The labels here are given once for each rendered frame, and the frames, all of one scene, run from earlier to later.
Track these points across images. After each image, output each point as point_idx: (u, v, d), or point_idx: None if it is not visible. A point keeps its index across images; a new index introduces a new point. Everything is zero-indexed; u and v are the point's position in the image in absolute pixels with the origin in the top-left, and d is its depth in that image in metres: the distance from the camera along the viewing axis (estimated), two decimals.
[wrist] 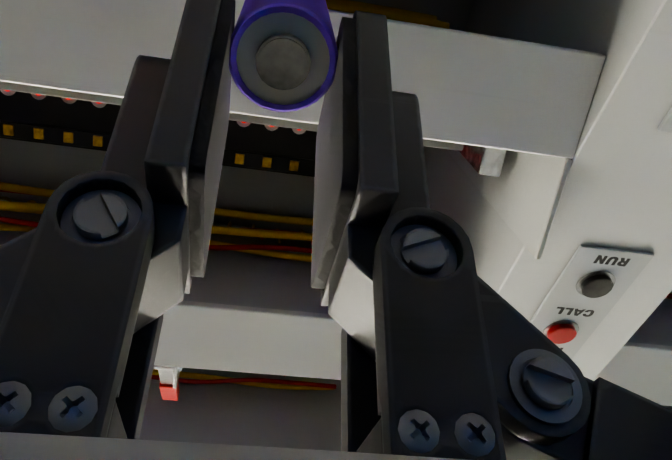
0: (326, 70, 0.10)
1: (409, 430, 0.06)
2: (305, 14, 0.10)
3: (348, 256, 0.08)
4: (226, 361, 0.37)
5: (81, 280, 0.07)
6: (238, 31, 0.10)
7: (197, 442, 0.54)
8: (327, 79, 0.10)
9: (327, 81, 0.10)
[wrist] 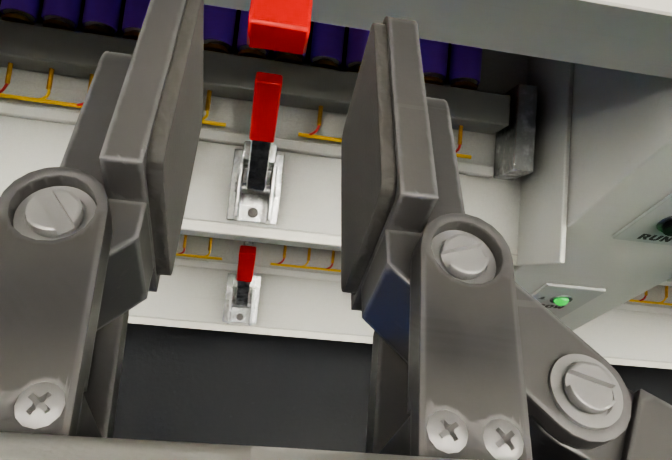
0: None
1: (438, 429, 0.06)
2: None
3: (387, 262, 0.08)
4: None
5: (39, 277, 0.06)
6: None
7: None
8: None
9: None
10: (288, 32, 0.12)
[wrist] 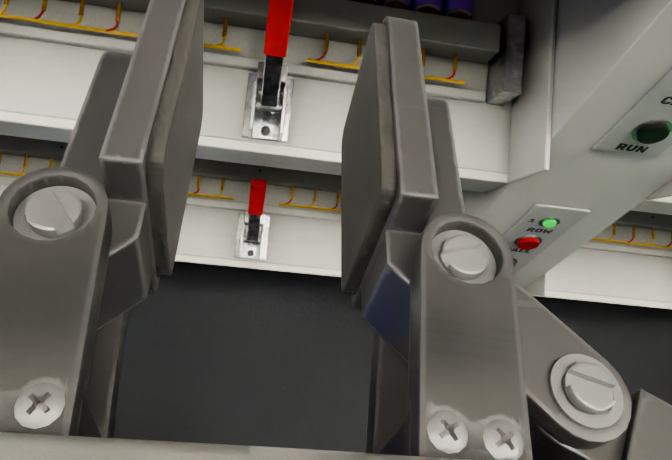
0: None
1: (438, 429, 0.06)
2: None
3: (387, 262, 0.08)
4: None
5: (39, 277, 0.06)
6: None
7: None
8: None
9: None
10: None
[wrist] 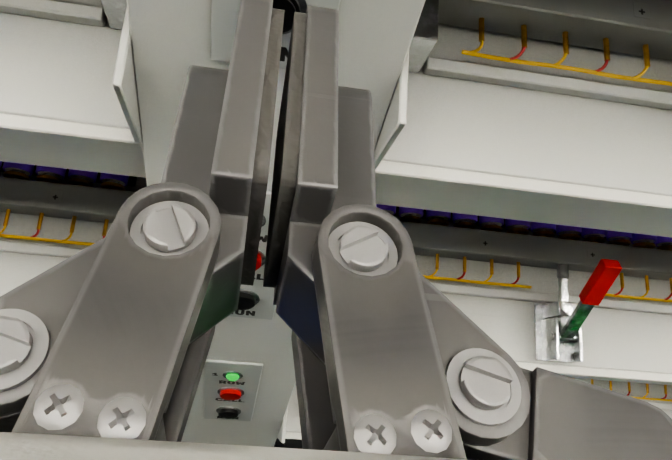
0: None
1: (365, 437, 0.06)
2: None
3: (288, 254, 0.08)
4: None
5: (144, 290, 0.07)
6: None
7: None
8: None
9: None
10: None
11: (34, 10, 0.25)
